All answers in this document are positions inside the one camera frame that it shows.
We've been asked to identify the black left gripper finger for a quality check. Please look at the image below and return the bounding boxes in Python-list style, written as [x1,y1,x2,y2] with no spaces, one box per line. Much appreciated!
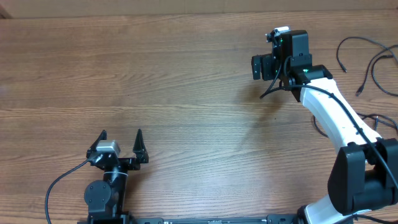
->
[132,129,149,164]
[86,129,107,157]

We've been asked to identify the black USB cable metallic plugs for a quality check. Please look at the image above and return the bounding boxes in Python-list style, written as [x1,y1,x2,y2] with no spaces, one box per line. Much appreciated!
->
[335,36,398,97]

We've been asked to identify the black USB cable matte plugs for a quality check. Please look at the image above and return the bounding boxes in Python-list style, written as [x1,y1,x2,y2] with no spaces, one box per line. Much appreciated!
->
[312,54,398,138]

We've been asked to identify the black thin USB cable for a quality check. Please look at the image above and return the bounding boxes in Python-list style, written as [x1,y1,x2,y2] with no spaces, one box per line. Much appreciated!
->
[357,112,398,131]

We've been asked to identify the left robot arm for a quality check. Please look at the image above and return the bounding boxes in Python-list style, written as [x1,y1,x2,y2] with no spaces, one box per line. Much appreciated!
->
[84,129,149,223]

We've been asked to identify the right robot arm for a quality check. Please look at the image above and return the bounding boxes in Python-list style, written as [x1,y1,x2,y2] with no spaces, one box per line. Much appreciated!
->
[251,27,397,223]

